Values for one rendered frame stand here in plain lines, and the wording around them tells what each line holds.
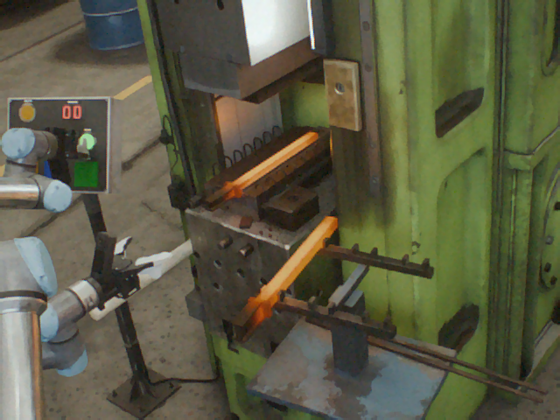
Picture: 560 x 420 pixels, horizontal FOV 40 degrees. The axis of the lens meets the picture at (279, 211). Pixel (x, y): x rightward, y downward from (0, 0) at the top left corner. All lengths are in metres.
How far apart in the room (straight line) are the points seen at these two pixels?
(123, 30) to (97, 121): 4.42
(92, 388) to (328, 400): 1.52
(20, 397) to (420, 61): 1.09
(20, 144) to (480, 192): 1.26
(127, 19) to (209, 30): 4.78
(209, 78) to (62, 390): 1.58
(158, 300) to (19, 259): 2.02
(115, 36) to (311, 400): 5.27
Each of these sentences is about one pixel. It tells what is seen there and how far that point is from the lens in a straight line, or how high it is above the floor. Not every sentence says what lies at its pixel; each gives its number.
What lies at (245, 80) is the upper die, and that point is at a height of 1.31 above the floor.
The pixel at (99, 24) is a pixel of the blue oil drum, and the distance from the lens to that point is 6.74.
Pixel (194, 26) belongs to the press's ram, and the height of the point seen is 1.44.
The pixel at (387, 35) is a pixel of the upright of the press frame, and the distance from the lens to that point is 1.79.
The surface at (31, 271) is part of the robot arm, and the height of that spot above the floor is 1.25.
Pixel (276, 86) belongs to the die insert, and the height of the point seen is 1.23.
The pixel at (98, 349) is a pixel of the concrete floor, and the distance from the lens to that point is 3.28.
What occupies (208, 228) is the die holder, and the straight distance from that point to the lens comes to 2.16.
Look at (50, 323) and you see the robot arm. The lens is 1.76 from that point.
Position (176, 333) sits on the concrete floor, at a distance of 3.24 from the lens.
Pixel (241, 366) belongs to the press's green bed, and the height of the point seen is 0.38.
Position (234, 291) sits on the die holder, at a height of 0.68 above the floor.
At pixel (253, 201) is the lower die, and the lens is 2.07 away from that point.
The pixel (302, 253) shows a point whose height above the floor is 1.04.
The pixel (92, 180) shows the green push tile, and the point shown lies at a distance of 2.30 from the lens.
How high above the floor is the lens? 2.00
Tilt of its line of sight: 31 degrees down
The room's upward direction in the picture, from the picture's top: 8 degrees counter-clockwise
